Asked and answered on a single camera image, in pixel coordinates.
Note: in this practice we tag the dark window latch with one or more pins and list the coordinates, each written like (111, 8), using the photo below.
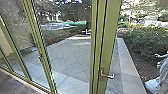
(40, 58)

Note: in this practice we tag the garden pond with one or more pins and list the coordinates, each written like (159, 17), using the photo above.
(55, 25)

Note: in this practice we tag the green window frame bar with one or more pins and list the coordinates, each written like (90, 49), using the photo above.
(13, 46)
(36, 40)

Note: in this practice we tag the green hedge shrub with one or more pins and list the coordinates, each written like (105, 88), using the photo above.
(146, 40)

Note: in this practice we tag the brown tree trunk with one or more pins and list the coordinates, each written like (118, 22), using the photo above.
(89, 26)

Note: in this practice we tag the reddish brown shrub bed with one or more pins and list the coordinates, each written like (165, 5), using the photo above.
(61, 35)

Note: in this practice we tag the green door post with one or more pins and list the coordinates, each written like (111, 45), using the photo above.
(94, 50)

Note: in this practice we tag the white garden bench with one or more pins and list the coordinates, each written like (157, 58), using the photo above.
(87, 32)

